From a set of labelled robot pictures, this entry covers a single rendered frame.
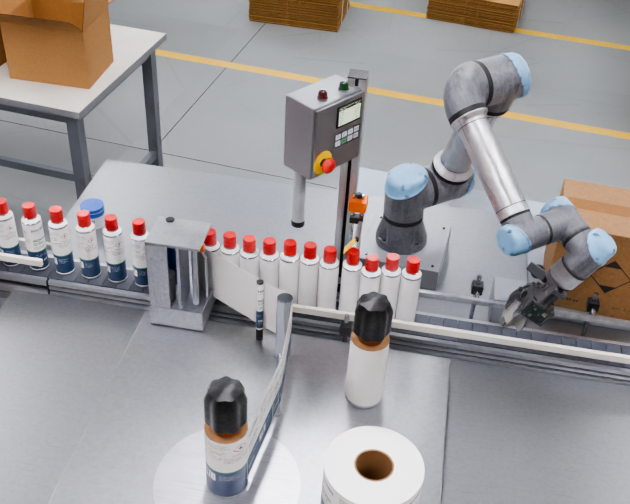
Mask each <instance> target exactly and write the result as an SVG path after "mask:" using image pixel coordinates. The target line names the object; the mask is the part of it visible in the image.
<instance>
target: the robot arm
mask: <svg viewBox="0 0 630 504"><path fill-rule="evenodd" d="M530 88H531V75H530V70H529V67H528V65H527V63H526V61H525V60H524V59H523V58H522V57H521V56H520V55H519V54H517V53H514V52H509V53H500V54H499V55H495V56H491V57H487V58H483V59H479V60H475V61H470V62H466V63H463V64H461V65H459V66H458V67H456V68H455V69H454V70H453V71H452V73H451V74H450V75H449V77H448V79H447V81H446V84H445V88H444V97H443V99H444V109H445V113H446V116H447V119H448V121H449V123H450V126H451V128H453V129H454V131H453V133H452V135H451V137H450V139H449V141H448V143H447V145H446V147H445V149H444V150H441V151H439V152H438V153H437V154H436V155H435V157H434V159H433V161H432V163H431V164H430V165H428V166H424V167H423V166H421V165H418V164H414V163H412V164H411V165H410V164H409V163H405V164H401V165H398V166H396V167H394V168H393V169H391V170H390V171H389V173H388V174H387V177H386V182H385V186H384V191H385V195H384V209H383V217H382V219H381V221H380V223H379V225H378V227H377V230H376V237H375V239H376V243H377V244H378V246H379V247H380V248H381V249H383V250H385V251H387V252H389V253H396V254H398V255H410V254H414V253H417V252H419V251H421V250H422V249H423V248H424V247H425V246H426V243H427V231H426V228H425V224H424V221H423V215H424V209H426V208H429V207H432V206H435V205H438V204H441V203H444V202H447V201H450V200H455V199H459V198H461V197H463V196H465V195H467V194H469V193H470V192H471V190H472V189H473V187H474V184H475V179H474V177H475V171H474V168H475V170H476V172H477V174H478V176H479V179H480V181H481V183H482V185H483V187H484V189H485V192H486V194H487V196H488V198H489V200H490V202H491V205H492V207H493V209H494V211H495V213H496V216H497V218H498V220H499V222H500V224H501V226H502V227H501V228H500V229H499V230H498V232H497V236H496V238H497V239H498V242H497V243H498V246H499V248H500V249H501V251H502V252H503V253H504V254H506V255H508V256H517V255H520V254H525V253H528V252H530V251H532V250H534V249H537V248H540V247H543V246H545V245H549V244H551V243H554V242H557V241H560V243H561V244H562V245H563V247H564V248H565V249H566V250H567V253H566V254H565V255H564V256H562V257H561V258H560V259H559V260H558V261H557V262H556V263H554V264H553V265H552V266H551V268H550V269H549V270H548V271H545V268H544V267H543V266H542V265H540V264H537V265H536V264H535V263H533V262H531V263H530V264H529V265H528V267H527V268H526V269H527V270H528V271H529V272H530V273H531V275H532V277H534V278H536V279H539V280H541V281H542V282H543V283H544V284H541V283H540V282H537V283H535V282H534V281H533V282H532V283H530V282H527V284H526V285H524V286H523V287H521V286H519V288H518V289H516V290H514V291H513V292H512V293H511V294H510V296H509V298H508V300H507V302H506V305H505V308H504V310H503V313H502V316H501V325H502V326H503V327H505V326H512V325H515V327H516V329H517V331H521V330H522V329H523V328H524V325H525V322H526V321H527V320H528V319H529V320H531V321H532V322H534V323H535V324H537V325H539V326H542V325H543V324H544V323H545V322H547V321H548V320H549V319H550V318H552V317H553V316H554V315H555V311H554V303H555V302H556V301H557V300H559V299H561V300H564V299H565V298H566V297H567V295H566V294H567V293H568V292H569V291H571V290H573V289H574V288H575V287H576V286H578V285H579V284H580V283H582V282H583V281H584V280H585V279H586V278H587V277H589V276H590V275H591V274H592V273H594V272H595V271H596V270H597V269H598V268H600V267H601V266H603V265H605V264H606V262H607V261H608V260H609V259H610V258H611V257H612V256H613V255H614V254H615V253H616V251H617V247H616V244H615V242H614V240H613V239H612V237H611V236H609V235H608V234H607V232H605V231H604V230H602V229H599V228H597V229H594V230H592V229H591V228H590V227H589V226H588V224H587V223H586V222H585V220H584V219H583V218H582V216H581V215H580V214H579V212H578V211H577V208H576V207H575V206H574V205H573V204H572V203H571V202H570V201H569V200H568V199H567V198H566V197H564V196H558V197H555V198H554V199H552V200H550V201H548V202H547V203H546V204H545V205H544V206H543V207H542V208H541V210H540V214H538V215H535V216H533V215H532V213H531V211H530V209H529V207H528V204H527V202H526V200H525V198H524V196H523V194H522V192H521V189H520V187H519V185H518V183H517V181H516V179H515V177H514V175H513V172H512V170H511V168H510V166H509V164H508V162H507V160H506V157H505V155H504V153H503V151H502V149H501V147H500V145H499V142H498V140H497V138H496V136H495V134H494V132H493V130H492V126H493V125H494V123H495V121H496V119H497V118H498V117H499V116H502V115H504V114H506V113H507V111H508V110H509V108H510V107H511V105H512V103H513V101H514V100H515V99H517V98H523V97H524V96H526V95H527V94H528V93H529V91H530ZM472 163H473V165H474V168H473V165H472ZM517 310H518V312H517V313H515V312H516V311H517ZM549 316H550V317H549ZM548 317H549V318H548ZM544 320H545V321H544ZM543 321H544V322H543Z"/></svg>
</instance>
